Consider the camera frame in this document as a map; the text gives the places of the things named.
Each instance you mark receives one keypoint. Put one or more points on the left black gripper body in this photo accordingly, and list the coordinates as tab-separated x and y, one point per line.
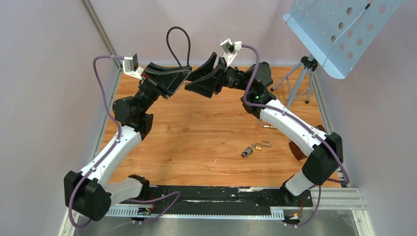
149	81

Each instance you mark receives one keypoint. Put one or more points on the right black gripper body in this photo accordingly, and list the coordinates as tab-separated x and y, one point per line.
233	78

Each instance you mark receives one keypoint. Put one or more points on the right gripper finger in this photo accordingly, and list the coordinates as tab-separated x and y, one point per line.
205	84
204	69

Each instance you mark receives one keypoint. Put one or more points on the black cable lock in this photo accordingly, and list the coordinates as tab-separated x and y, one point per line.
174	46

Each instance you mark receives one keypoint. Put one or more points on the small brass padlock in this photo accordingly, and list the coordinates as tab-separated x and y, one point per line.
262	144

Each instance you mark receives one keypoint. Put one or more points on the small padlock keys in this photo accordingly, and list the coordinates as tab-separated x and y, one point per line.
248	151

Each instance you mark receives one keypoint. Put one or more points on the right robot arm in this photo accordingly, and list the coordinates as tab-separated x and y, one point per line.
324	151

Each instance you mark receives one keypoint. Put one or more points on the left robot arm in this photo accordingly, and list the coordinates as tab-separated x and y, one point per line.
88	191

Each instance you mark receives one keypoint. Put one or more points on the large brass padlock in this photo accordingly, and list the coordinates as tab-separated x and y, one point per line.
265	125

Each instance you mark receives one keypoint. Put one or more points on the grey stand tripod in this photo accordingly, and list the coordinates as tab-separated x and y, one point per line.
308	64

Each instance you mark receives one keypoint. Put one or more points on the brown wooden metronome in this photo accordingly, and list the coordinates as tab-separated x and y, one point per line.
296	151

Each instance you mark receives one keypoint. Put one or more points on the light blue music stand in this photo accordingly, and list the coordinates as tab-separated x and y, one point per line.
338	32

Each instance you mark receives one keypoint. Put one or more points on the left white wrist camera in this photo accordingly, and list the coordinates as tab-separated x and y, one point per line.
131	66

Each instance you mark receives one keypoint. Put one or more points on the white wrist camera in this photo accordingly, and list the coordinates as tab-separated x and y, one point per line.
230	49
131	66

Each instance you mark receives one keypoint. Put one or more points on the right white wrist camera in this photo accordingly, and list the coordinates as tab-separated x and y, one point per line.
230	49

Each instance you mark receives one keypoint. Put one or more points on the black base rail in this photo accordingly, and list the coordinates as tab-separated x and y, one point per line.
223	202

